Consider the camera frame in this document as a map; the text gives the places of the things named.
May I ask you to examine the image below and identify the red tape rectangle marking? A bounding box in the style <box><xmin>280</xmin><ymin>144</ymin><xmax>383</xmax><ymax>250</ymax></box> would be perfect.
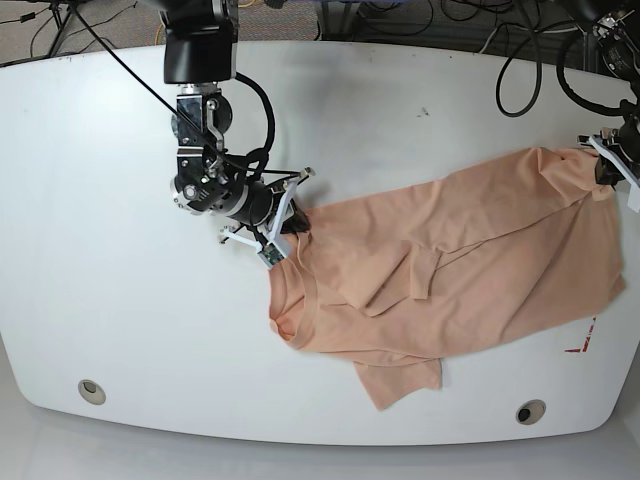
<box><xmin>564</xmin><ymin>317</ymin><xmax>597</xmax><ymax>354</ymax></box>

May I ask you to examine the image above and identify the black tripod stand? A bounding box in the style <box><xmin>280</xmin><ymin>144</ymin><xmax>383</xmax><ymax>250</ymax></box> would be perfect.
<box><xmin>1</xmin><ymin>1</ymin><xmax>78</xmax><ymax>68</ymax></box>

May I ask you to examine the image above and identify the peach t-shirt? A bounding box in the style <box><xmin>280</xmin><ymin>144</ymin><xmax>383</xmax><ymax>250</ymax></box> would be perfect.
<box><xmin>269</xmin><ymin>148</ymin><xmax>625</xmax><ymax>410</ymax></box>

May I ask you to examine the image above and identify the left table cable grommet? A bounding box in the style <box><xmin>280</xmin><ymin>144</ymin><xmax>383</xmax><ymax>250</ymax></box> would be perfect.
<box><xmin>78</xmin><ymin>380</ymin><xmax>106</xmax><ymax>406</ymax></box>

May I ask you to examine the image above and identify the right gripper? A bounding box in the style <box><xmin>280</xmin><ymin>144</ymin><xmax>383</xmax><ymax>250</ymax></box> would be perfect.
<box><xmin>218</xmin><ymin>167</ymin><xmax>315</xmax><ymax>255</ymax></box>

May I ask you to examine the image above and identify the right table cable grommet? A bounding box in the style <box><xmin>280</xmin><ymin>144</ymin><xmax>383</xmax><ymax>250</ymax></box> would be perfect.
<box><xmin>516</xmin><ymin>399</ymin><xmax>546</xmax><ymax>426</ymax></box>

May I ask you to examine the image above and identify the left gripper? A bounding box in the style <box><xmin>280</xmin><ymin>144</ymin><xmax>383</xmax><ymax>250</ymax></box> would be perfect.
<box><xmin>578</xmin><ymin>114</ymin><xmax>639</xmax><ymax>213</ymax></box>

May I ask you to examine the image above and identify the table cable grommet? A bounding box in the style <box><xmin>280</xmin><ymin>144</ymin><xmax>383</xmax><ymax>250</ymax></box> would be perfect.
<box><xmin>78</xmin><ymin>380</ymin><xmax>106</xmax><ymax>406</ymax></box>
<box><xmin>516</xmin><ymin>399</ymin><xmax>546</xmax><ymax>426</ymax></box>

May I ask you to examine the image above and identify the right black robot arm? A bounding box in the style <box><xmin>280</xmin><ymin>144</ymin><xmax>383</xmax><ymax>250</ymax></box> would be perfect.
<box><xmin>151</xmin><ymin>0</ymin><xmax>314</xmax><ymax>267</ymax></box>

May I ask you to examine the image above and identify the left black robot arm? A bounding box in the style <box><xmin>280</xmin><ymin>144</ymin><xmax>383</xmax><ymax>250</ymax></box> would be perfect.
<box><xmin>555</xmin><ymin>1</ymin><xmax>639</xmax><ymax>212</ymax></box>

